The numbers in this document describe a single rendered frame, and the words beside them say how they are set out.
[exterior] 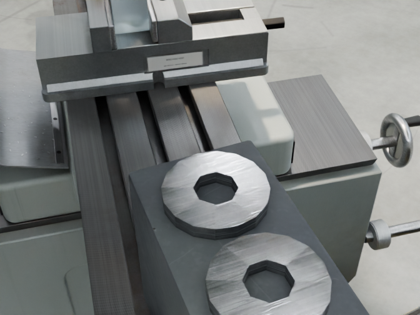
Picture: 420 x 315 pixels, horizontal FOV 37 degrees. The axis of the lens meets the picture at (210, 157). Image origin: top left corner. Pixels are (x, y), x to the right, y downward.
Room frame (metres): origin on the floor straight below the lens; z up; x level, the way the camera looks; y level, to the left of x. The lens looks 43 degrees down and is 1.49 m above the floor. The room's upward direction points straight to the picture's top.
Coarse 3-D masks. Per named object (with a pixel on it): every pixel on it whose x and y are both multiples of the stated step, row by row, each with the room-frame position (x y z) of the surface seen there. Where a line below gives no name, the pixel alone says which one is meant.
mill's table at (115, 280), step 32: (64, 0) 1.04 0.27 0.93; (128, 96) 0.75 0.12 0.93; (160, 96) 0.75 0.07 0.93; (192, 96) 0.75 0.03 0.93; (96, 128) 0.67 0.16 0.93; (128, 128) 0.67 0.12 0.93; (160, 128) 0.67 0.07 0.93; (192, 128) 0.70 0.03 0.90; (224, 128) 0.67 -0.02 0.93; (96, 160) 0.61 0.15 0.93; (128, 160) 0.61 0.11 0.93; (160, 160) 0.63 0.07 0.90; (96, 192) 0.55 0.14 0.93; (128, 192) 0.55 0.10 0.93; (96, 224) 0.49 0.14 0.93; (128, 224) 0.51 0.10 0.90; (96, 256) 0.45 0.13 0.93; (128, 256) 0.46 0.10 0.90; (96, 288) 0.40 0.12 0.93; (128, 288) 0.40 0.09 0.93
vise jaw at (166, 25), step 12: (156, 0) 0.84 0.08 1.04; (168, 0) 0.84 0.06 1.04; (180, 0) 0.86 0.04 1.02; (156, 12) 0.80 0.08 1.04; (168, 12) 0.80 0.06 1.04; (180, 12) 0.81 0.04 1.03; (156, 24) 0.78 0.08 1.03; (168, 24) 0.78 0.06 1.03; (180, 24) 0.79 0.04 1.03; (156, 36) 0.78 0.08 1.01; (168, 36) 0.78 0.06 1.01; (180, 36) 0.79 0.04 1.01; (192, 36) 0.79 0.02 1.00
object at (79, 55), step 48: (96, 0) 0.84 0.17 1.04; (192, 0) 0.91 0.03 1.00; (240, 0) 0.91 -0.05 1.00; (48, 48) 0.78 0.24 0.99; (96, 48) 0.76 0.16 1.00; (144, 48) 0.78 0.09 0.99; (192, 48) 0.79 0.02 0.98; (240, 48) 0.81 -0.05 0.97; (48, 96) 0.73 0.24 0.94; (96, 96) 0.75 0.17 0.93
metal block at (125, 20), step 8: (112, 0) 0.80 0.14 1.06; (120, 0) 0.80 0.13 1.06; (128, 0) 0.80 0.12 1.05; (136, 0) 0.81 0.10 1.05; (144, 0) 0.81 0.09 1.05; (112, 8) 0.80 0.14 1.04; (120, 8) 0.80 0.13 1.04; (128, 8) 0.80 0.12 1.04; (136, 8) 0.81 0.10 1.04; (144, 8) 0.81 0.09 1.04; (112, 16) 0.80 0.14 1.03; (120, 16) 0.80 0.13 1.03; (128, 16) 0.80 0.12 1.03; (136, 16) 0.81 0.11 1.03; (144, 16) 0.81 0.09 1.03; (120, 24) 0.80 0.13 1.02; (128, 24) 0.80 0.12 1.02; (136, 24) 0.81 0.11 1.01; (144, 24) 0.81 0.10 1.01; (120, 32) 0.80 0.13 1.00
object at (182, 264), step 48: (240, 144) 0.43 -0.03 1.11; (144, 192) 0.37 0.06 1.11; (192, 192) 0.35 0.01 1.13; (240, 192) 0.35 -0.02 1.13; (144, 240) 0.35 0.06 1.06; (192, 240) 0.31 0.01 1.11; (240, 240) 0.30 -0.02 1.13; (288, 240) 0.30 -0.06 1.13; (144, 288) 0.38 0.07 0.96; (192, 288) 0.27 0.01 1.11; (240, 288) 0.26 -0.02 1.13; (288, 288) 0.27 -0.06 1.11; (336, 288) 0.27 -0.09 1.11
